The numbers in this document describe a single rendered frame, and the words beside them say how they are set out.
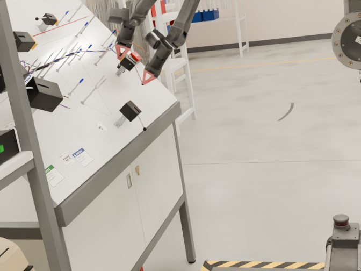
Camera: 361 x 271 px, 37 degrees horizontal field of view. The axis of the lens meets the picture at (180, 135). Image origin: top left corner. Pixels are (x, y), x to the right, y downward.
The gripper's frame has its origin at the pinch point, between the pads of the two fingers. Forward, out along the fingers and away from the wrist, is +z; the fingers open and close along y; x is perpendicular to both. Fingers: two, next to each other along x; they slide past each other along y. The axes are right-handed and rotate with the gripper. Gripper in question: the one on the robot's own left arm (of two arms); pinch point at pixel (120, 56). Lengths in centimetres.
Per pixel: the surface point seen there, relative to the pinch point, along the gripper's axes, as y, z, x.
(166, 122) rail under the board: 4.5, 21.8, 27.7
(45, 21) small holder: 14.4, -11.1, -30.4
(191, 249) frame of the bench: 3, 90, 62
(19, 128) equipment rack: 96, -16, -15
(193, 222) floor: -43, 109, 67
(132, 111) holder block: 38.5, 2.1, 11.6
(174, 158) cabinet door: -5, 45, 38
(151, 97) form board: -2.1, 15.4, 18.1
